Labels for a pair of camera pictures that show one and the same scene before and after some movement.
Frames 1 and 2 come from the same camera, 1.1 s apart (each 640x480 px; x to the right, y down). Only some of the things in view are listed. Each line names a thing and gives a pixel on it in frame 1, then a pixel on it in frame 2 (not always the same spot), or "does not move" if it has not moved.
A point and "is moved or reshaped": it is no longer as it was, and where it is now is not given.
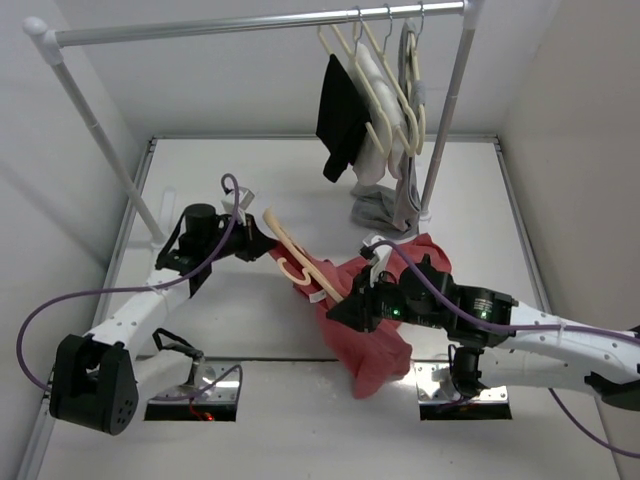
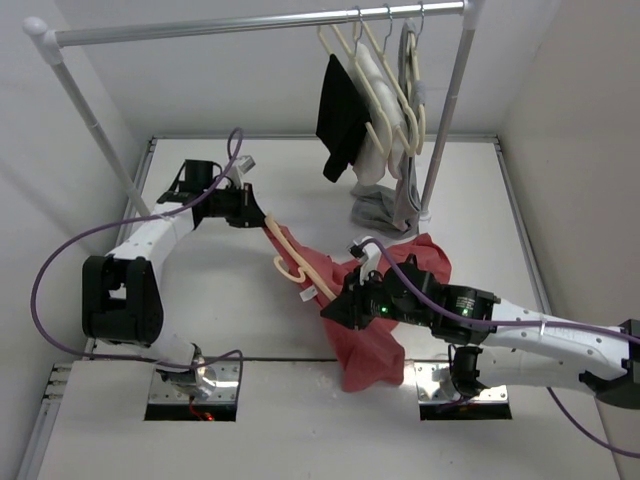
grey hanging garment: [398, 208] does not move
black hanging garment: [342, 119] does not move
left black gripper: [253, 242] → [245, 211]
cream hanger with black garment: [349, 108] does not move
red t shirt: [374, 358] is moved or reshaped
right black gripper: [356, 310] does not move
